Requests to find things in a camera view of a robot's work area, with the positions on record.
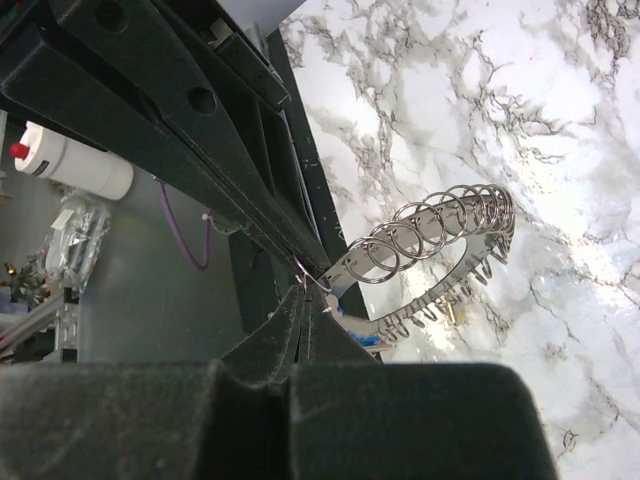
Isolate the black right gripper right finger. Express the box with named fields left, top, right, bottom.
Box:
left=289, top=294, right=557, bottom=479

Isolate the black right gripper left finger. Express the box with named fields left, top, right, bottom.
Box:
left=1, top=287, right=305, bottom=479

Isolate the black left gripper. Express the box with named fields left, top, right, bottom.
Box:
left=1, top=1, right=329, bottom=270

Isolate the metal disc with key rings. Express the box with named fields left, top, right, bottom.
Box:
left=297, top=184, right=516, bottom=350

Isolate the white bottle red cap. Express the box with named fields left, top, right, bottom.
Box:
left=9, top=121, right=134, bottom=201

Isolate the clear plastic parts bag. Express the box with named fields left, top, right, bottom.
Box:
left=38, top=194, right=112, bottom=292

